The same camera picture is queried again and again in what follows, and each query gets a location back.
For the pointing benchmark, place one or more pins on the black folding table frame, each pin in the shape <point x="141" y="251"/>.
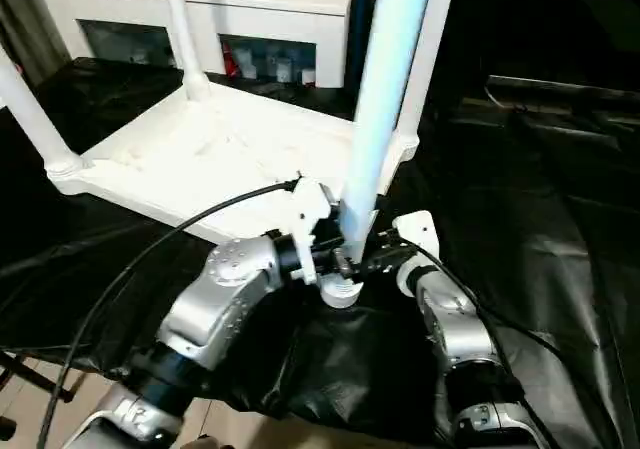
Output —
<point x="30" y="369"/>

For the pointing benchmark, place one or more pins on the white plastic table top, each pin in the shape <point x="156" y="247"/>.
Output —
<point x="200" y="144"/>

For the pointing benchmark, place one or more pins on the black shiny mat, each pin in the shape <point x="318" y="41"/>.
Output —
<point x="350" y="369"/>

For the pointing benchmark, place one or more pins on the black cabinet with gold label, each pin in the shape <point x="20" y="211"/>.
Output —
<point x="550" y="19"/>

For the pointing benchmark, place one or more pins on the white cabinet with glass doors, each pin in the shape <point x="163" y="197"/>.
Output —
<point x="125" y="4"/>

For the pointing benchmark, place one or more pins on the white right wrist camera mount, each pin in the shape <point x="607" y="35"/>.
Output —
<point x="420" y="229"/>

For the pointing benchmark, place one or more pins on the grey curtain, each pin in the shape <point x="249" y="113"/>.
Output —
<point x="30" y="19"/>

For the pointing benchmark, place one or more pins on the grey robot foot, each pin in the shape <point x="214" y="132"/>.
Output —
<point x="206" y="443"/>

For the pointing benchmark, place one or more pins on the black flat bar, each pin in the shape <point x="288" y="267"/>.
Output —
<point x="565" y="86"/>

